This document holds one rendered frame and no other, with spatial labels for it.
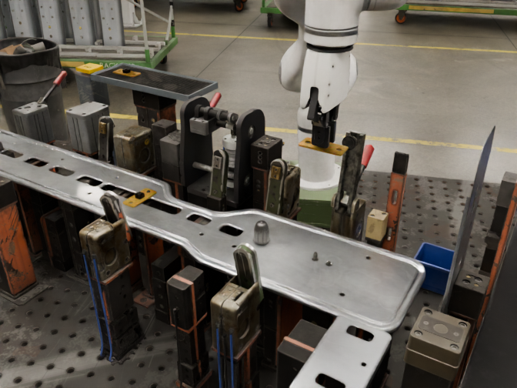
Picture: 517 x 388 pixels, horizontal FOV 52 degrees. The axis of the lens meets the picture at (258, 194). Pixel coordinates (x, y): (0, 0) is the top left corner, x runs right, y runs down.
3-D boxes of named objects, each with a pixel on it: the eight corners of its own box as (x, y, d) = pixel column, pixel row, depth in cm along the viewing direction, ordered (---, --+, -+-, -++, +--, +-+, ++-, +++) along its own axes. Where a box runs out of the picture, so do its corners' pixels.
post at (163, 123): (164, 245, 162) (150, 122, 142) (174, 237, 166) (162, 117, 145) (176, 250, 160) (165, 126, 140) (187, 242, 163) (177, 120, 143)
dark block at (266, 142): (251, 282, 147) (249, 143, 126) (264, 269, 152) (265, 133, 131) (266, 288, 145) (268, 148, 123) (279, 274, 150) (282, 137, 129)
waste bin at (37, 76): (-12, 155, 376) (-41, 52, 340) (32, 125, 421) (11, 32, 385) (52, 162, 367) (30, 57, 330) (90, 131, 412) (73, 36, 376)
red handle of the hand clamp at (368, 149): (334, 199, 113) (361, 141, 119) (335, 205, 115) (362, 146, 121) (352, 205, 112) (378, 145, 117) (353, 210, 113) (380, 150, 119)
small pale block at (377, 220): (351, 344, 127) (367, 215, 108) (357, 335, 129) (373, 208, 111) (365, 350, 125) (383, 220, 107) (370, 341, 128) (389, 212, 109)
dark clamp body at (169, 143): (160, 259, 156) (146, 140, 137) (188, 237, 166) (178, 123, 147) (188, 271, 151) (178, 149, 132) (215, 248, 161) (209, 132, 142)
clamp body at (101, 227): (90, 353, 124) (63, 231, 107) (126, 322, 133) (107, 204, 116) (119, 369, 120) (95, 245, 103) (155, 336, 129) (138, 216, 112)
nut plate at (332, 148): (297, 145, 95) (297, 139, 94) (306, 138, 97) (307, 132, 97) (341, 156, 91) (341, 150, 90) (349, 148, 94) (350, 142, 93)
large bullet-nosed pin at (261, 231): (251, 248, 112) (251, 222, 109) (258, 240, 115) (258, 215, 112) (264, 252, 111) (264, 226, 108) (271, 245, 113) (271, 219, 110)
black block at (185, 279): (165, 390, 116) (151, 285, 101) (195, 358, 123) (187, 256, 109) (195, 406, 112) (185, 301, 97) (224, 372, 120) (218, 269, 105)
